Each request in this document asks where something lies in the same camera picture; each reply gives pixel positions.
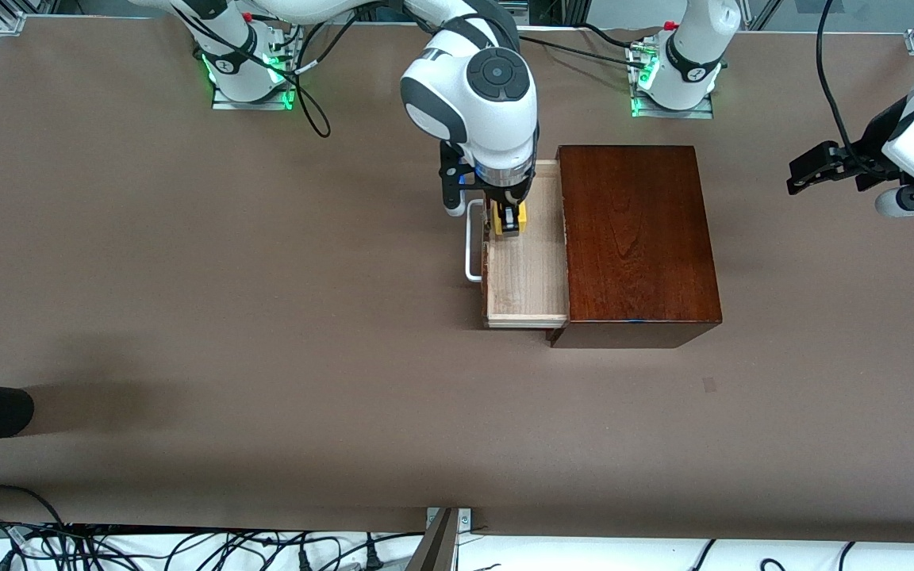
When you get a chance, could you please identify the yellow cube block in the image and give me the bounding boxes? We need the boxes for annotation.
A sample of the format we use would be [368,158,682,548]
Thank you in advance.
[491,202,528,238]

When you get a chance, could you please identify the wooden drawer with white handle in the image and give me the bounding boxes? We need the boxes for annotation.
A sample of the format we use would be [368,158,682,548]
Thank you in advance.
[465,155,570,330]

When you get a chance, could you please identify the dark brown wooden cabinet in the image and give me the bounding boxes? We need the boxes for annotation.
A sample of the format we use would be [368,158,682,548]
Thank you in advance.
[546,145,724,350]

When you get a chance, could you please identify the grey metal beam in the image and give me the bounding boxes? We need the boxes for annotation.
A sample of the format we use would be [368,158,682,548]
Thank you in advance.
[404,508,459,571]

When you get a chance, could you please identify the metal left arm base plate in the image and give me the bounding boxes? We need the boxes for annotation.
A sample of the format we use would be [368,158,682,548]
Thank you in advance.
[628,41,716,120]

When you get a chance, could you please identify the black cable on table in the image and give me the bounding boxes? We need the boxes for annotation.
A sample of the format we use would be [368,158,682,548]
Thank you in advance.
[517,32,640,66]

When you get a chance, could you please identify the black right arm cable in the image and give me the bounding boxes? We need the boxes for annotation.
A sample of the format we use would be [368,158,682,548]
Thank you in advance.
[278,22,332,140]

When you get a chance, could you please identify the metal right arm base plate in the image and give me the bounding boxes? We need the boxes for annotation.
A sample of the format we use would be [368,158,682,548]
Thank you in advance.
[211,32,300,112]

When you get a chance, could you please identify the small metal corner bracket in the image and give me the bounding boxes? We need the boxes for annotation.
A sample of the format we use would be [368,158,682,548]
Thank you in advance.
[425,508,474,531]

